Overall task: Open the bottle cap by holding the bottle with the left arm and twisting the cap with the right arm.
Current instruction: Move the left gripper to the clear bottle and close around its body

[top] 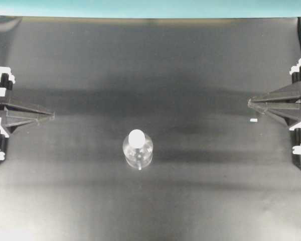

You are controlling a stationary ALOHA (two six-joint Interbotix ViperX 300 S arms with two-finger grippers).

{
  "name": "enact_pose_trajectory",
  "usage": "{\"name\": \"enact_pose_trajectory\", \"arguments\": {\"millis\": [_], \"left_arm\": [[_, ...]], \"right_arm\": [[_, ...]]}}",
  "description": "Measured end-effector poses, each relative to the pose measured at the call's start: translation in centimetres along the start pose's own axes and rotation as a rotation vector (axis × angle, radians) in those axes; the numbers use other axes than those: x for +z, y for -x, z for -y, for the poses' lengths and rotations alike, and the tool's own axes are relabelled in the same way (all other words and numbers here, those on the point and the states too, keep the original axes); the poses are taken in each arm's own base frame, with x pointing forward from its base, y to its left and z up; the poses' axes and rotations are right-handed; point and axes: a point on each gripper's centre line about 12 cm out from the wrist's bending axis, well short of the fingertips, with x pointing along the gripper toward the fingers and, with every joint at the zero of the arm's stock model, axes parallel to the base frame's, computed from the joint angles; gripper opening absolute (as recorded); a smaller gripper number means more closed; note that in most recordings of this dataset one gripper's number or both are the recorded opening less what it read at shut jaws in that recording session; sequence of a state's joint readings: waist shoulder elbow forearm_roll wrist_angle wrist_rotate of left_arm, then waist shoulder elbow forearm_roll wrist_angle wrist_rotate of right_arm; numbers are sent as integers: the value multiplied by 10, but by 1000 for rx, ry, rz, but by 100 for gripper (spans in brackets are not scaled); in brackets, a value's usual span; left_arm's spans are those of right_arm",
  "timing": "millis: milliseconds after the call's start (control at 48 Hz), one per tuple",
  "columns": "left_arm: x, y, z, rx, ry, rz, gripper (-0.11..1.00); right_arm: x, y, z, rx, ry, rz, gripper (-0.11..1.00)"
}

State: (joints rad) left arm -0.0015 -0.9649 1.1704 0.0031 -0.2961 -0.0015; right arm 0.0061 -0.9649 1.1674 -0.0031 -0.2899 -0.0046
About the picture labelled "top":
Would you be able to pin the white bottle cap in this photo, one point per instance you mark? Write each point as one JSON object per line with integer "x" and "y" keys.
{"x": 136, "y": 138}

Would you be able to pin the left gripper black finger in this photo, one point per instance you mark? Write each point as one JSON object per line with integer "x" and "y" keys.
{"x": 11, "y": 119}
{"x": 24, "y": 106}

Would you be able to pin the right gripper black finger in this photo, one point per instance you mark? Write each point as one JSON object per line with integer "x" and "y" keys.
{"x": 287, "y": 113}
{"x": 289, "y": 92}

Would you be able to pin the clear plastic bottle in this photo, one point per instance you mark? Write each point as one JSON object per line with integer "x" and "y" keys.
{"x": 138, "y": 158}

